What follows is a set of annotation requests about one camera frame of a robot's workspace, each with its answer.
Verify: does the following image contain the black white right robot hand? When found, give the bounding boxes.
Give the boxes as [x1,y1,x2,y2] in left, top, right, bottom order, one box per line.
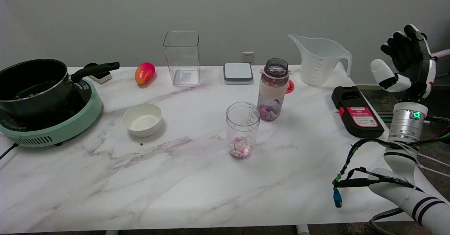
[370,24,437,100]

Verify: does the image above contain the clear plastic measuring cup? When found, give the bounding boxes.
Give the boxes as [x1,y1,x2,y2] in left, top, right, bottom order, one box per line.
[226,102,261,159]

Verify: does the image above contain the large translucent measuring jug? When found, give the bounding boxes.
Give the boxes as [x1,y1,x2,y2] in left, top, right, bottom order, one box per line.
[288,34,353,87]

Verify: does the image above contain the floor vent grate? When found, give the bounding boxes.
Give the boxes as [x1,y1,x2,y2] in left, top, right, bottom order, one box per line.
[378,111,398,124]

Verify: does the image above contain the black device with pink label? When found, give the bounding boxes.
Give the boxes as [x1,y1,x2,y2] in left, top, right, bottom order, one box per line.
[331,86,385,138]

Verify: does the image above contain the water bottle with beige sleeve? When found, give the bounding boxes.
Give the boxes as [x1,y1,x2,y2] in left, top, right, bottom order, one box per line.
[257,58,292,122]

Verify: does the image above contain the pink white candy pieces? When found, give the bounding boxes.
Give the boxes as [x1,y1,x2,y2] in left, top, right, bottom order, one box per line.
[229,137,253,158]

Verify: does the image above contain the clear square storage container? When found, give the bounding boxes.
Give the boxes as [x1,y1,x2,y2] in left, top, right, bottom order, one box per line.
[163,31,202,87]

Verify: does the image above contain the red orange toy mango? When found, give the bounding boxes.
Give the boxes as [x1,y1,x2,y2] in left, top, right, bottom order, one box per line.
[135,62,156,85]

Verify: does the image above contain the white bowl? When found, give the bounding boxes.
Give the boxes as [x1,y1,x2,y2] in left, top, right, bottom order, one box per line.
[122,103,162,137]

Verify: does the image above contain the small white black gadget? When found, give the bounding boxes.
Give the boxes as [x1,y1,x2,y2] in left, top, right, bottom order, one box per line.
[84,63,113,84]

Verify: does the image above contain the green induction cooker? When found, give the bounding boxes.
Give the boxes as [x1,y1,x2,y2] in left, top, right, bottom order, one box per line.
[0,78,103,148]

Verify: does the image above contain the black green arm cable bundle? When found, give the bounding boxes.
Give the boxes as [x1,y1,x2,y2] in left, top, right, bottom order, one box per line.
[332,116,450,208]

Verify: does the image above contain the black cable loop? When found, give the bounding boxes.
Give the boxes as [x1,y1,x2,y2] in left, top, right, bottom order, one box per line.
[367,208,405,235]

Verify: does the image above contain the black saucepan with handle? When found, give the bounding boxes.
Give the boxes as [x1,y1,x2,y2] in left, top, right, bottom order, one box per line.
[0,59,120,119]

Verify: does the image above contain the black cooker power cable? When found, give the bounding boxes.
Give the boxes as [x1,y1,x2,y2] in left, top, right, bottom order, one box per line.
[0,143,18,160]

